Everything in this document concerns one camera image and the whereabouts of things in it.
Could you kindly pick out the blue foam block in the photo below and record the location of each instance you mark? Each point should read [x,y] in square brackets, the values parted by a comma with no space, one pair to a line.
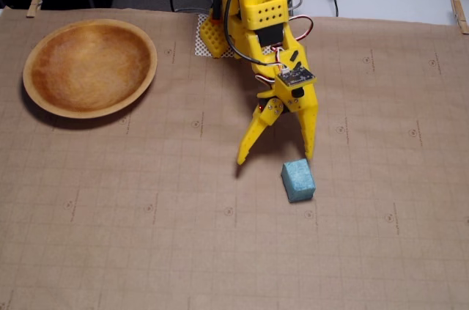
[298,180]

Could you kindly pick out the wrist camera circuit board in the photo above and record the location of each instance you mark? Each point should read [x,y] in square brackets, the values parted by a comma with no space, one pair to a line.
[295,76]

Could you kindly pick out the black orange table clamp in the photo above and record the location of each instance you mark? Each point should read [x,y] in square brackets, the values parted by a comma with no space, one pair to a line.
[216,6]

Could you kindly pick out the gridded gift wrap paper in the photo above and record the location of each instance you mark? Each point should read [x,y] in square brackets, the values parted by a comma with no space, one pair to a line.
[146,233]

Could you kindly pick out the yellow perforated robot base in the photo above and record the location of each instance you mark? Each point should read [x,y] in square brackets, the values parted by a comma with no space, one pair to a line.
[214,37]

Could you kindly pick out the round wooden bowl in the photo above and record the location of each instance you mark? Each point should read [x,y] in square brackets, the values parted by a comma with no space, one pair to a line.
[89,68]

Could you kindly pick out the white mesh mat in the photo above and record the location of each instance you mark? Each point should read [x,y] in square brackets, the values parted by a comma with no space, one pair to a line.
[198,46]

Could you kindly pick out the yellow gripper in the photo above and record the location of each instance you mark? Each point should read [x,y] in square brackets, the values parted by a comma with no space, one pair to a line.
[303,104]

